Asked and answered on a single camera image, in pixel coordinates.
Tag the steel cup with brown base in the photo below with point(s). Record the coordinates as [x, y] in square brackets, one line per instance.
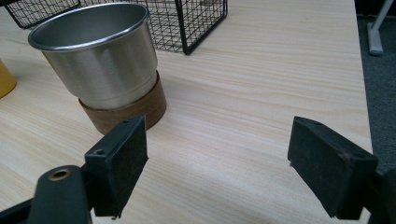
[102, 71]

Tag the white metal stand frame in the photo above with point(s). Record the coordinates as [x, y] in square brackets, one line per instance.
[375, 34]

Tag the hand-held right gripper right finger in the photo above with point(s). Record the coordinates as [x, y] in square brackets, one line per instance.
[330, 168]

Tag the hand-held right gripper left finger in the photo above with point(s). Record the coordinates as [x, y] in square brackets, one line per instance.
[118, 161]

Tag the steel cup with yellow base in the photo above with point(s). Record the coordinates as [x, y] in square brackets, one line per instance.
[6, 81]

